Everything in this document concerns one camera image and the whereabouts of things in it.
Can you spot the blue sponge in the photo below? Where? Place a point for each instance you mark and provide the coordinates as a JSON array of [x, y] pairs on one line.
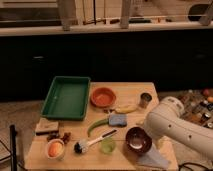
[[117, 120]]

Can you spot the small green cup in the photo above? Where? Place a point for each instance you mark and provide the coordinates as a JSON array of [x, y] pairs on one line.
[[107, 145]]

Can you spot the wooden block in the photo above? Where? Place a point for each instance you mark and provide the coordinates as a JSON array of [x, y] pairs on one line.
[[45, 127]]

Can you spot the green plastic tray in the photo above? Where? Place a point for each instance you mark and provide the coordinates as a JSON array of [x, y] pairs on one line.
[[67, 98]]

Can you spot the black stand pole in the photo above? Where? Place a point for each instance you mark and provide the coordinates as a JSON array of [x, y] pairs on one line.
[[13, 148]]

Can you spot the dark brown bowl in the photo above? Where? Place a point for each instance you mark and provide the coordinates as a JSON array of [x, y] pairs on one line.
[[138, 141]]

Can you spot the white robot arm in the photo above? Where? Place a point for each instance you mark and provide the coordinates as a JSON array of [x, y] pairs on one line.
[[165, 120]]

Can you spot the metal cup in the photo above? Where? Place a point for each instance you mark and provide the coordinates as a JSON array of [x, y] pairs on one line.
[[145, 99]]

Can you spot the white dish brush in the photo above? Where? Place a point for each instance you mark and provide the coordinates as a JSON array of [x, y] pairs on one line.
[[83, 145]]

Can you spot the grey cloth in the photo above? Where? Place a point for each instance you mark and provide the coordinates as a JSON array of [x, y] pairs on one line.
[[153, 158]]

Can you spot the yellow banana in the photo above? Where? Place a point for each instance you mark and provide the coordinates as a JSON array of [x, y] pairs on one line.
[[126, 109]]

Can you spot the brown dried fruit pieces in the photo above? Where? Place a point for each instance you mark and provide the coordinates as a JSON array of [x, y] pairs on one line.
[[65, 137]]

